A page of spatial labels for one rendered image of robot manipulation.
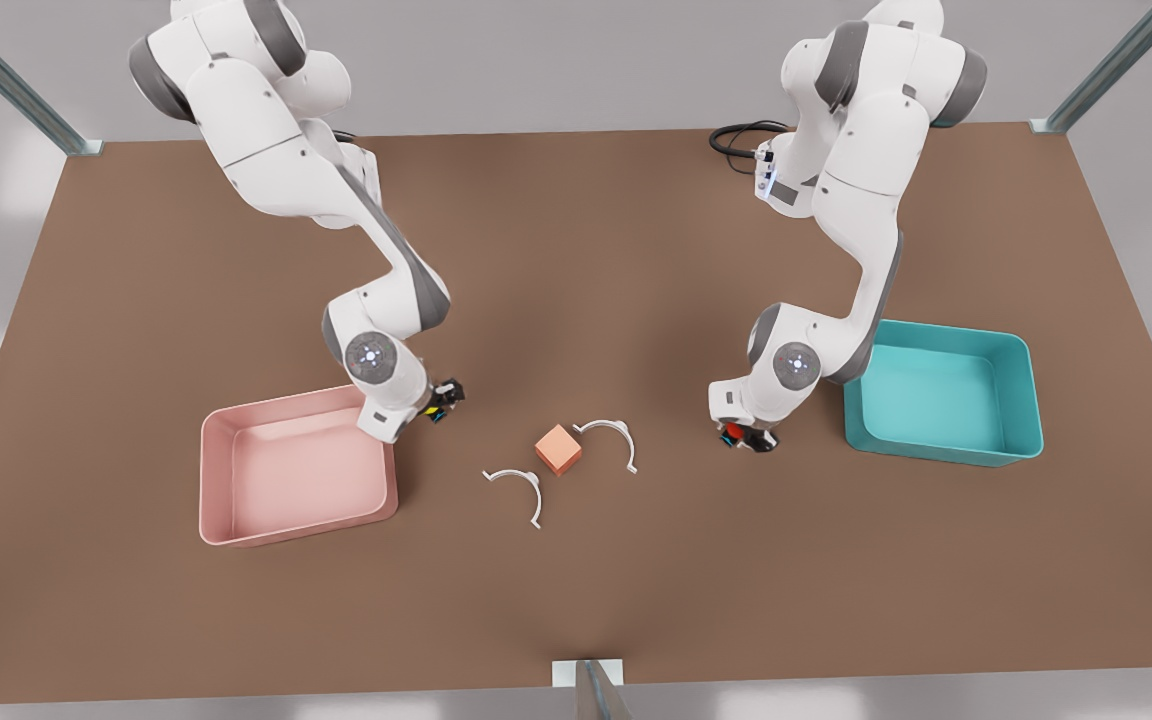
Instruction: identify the pink storage box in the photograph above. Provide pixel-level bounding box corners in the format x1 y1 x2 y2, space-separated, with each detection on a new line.
199 385 400 548

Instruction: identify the blue storage box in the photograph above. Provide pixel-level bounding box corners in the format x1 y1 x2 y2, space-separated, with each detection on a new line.
843 319 1045 469

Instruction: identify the orange cube block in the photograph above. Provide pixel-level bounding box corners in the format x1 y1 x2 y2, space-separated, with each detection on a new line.
534 424 583 477

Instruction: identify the white curved bracket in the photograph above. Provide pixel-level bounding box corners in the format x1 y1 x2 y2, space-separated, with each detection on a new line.
573 418 639 475
482 468 545 530

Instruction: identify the silver frame post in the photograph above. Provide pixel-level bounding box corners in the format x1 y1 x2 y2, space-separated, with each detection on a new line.
0 0 104 157
550 658 633 720
1028 0 1152 135

